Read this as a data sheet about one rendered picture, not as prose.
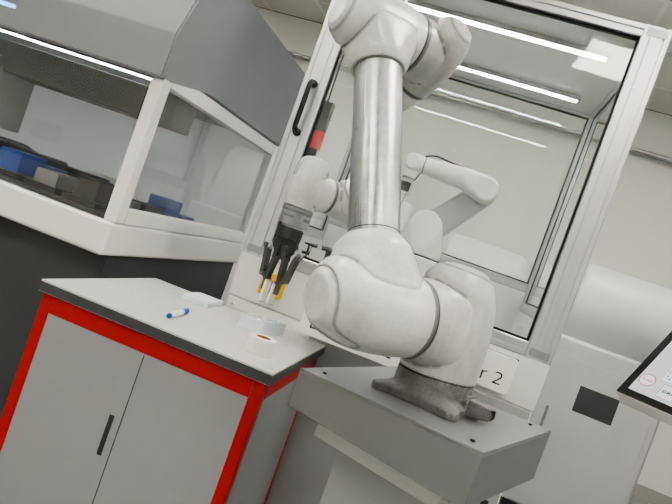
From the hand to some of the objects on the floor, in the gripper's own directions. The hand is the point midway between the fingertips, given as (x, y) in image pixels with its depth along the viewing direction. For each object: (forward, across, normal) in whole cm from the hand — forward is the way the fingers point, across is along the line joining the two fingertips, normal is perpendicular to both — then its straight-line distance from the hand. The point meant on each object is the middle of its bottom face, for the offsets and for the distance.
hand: (268, 292), depth 181 cm
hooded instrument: (+88, -153, +15) cm, 177 cm away
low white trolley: (+87, -9, -14) cm, 89 cm away
